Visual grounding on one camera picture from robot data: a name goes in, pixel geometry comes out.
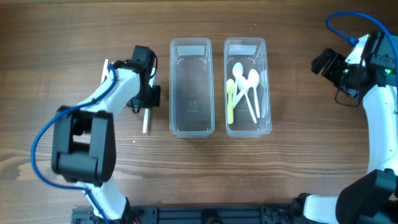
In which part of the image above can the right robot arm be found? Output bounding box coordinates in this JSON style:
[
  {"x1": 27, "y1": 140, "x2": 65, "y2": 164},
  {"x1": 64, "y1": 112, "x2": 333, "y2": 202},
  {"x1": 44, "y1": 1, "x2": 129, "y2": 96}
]
[{"x1": 289, "y1": 31, "x2": 397, "y2": 223}]

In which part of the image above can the right clear plastic container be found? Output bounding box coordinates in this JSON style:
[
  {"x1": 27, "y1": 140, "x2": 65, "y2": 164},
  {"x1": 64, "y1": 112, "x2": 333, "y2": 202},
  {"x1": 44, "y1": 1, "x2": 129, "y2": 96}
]
[{"x1": 224, "y1": 37, "x2": 272, "y2": 138}]

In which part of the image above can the clear plastic container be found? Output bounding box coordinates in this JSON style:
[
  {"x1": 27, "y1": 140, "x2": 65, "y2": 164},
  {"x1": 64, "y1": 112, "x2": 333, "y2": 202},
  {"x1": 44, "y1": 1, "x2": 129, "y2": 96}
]
[
  {"x1": 169, "y1": 38, "x2": 215, "y2": 138},
  {"x1": 224, "y1": 37, "x2": 272, "y2": 138}
]

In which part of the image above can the white spoon crossing yellow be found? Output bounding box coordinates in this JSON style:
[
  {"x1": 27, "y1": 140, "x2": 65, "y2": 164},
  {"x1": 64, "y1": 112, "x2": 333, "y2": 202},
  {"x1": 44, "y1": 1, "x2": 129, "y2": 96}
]
[{"x1": 233, "y1": 85, "x2": 251, "y2": 108}]

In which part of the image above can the left clear plastic container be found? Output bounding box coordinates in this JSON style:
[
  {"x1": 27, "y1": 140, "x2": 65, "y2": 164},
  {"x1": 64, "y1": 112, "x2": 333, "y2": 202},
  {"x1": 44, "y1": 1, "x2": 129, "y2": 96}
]
[{"x1": 169, "y1": 38, "x2": 215, "y2": 138}]

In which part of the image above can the white fork tines down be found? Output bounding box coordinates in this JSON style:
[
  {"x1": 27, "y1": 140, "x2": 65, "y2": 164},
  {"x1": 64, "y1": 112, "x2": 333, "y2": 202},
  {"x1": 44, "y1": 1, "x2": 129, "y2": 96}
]
[{"x1": 100, "y1": 59, "x2": 109, "y2": 85}]

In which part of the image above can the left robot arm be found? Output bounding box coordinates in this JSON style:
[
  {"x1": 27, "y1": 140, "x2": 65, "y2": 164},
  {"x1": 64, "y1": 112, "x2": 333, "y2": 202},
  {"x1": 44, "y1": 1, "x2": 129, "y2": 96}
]
[{"x1": 51, "y1": 45, "x2": 161, "y2": 223}]

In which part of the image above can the left blue cable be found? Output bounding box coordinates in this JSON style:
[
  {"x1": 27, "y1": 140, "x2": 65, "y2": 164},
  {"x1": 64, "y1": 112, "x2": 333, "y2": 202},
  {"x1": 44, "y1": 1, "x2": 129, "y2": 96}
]
[{"x1": 30, "y1": 63, "x2": 118, "y2": 224}]

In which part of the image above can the yellow plastic spoon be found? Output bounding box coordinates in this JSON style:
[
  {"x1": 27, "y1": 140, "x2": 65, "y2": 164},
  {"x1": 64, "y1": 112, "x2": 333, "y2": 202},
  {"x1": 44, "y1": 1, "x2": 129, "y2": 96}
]
[{"x1": 226, "y1": 79, "x2": 235, "y2": 124}]

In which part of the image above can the white plastic fork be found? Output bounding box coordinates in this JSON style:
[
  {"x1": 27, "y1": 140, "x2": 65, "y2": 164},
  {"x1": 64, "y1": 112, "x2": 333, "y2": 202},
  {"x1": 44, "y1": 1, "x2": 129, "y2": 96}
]
[{"x1": 142, "y1": 68, "x2": 155, "y2": 134}]

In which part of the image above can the white spoon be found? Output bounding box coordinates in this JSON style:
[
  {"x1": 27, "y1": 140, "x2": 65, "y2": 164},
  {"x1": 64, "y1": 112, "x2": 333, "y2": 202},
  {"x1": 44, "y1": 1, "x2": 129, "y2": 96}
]
[
  {"x1": 233, "y1": 62, "x2": 243, "y2": 104},
  {"x1": 238, "y1": 77, "x2": 257, "y2": 124},
  {"x1": 248, "y1": 69, "x2": 260, "y2": 118}
]

